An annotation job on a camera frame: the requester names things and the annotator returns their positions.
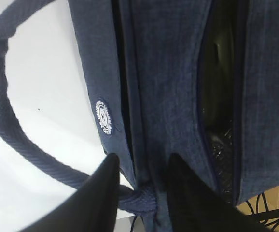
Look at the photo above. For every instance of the dark blue lunch bag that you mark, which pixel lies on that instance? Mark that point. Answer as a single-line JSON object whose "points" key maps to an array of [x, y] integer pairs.
{"points": [[197, 78]]}

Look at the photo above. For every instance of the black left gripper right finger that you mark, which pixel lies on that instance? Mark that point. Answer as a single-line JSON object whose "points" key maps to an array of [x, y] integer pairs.
{"points": [[194, 207]]}

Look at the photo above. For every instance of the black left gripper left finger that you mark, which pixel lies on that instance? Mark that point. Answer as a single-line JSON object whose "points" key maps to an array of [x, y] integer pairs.
{"points": [[92, 208]]}

